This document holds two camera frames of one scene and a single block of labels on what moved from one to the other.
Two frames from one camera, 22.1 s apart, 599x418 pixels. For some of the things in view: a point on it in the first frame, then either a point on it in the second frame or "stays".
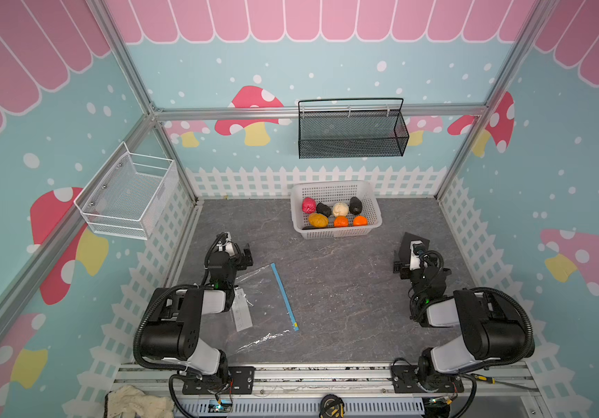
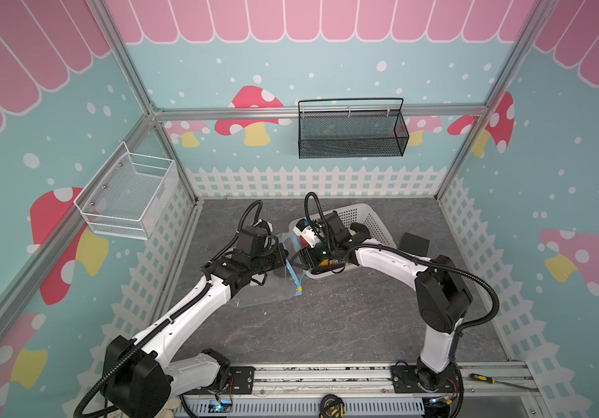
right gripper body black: x=404 y=261 to x=309 y=251
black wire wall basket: x=352 y=133 stays
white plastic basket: x=331 y=192 to x=361 y=214
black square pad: x=404 y=254 stays
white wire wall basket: x=128 y=194 stays
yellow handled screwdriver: x=494 y=380 stays
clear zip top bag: x=260 y=309 to x=282 y=284
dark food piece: x=355 y=205 to x=361 y=229
